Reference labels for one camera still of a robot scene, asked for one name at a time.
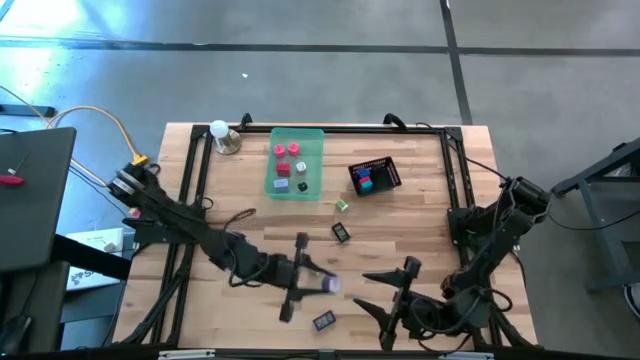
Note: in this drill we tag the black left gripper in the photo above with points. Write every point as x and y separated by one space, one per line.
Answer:
280 272

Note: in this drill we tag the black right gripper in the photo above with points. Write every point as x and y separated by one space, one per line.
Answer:
425 312

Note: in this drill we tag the purple white cube charger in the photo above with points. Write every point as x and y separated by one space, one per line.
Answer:
331 283

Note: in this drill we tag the dark violet display module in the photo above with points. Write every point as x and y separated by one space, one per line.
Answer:
324 320

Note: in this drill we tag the small black cube charger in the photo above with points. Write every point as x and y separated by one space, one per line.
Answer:
302 187

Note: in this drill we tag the red cube charger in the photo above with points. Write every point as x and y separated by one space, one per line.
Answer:
283 169

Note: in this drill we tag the blue framed display module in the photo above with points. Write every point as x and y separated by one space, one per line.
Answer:
364 172

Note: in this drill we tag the pink cube charger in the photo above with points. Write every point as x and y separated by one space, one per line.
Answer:
279 150
294 148

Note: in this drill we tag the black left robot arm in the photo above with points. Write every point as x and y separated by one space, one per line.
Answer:
170 215

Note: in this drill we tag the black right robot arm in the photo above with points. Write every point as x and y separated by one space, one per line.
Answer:
500 235

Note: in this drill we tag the black display meter module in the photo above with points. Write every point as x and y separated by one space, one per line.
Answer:
340 232

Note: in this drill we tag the green white cube charger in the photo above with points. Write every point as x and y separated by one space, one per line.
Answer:
342 205

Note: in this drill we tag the black mesh basket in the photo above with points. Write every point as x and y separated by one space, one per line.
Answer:
395 170

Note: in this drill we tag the green translucent plastic tray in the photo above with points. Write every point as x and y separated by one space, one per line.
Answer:
312 140

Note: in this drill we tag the white light bulb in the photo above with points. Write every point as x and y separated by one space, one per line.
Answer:
227 142

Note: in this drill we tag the white cardboard box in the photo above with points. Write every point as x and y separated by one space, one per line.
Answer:
92 237

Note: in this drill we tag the black metal cart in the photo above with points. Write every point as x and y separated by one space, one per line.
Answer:
595 215

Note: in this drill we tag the person's shoe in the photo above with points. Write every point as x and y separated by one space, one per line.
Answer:
634 300

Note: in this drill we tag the black low furniture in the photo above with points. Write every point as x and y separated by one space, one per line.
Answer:
30 300

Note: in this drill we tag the black desk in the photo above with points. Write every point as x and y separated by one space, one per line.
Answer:
35 215

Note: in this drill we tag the black flat floor bar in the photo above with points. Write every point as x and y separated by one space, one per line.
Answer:
25 111

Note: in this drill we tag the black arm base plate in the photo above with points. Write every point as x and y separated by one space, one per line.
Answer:
145 235
456 225

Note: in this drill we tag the grey metal bracket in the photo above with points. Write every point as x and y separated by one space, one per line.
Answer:
186 354
465 355

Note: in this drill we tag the black metal table frame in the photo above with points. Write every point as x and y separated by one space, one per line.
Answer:
350 129

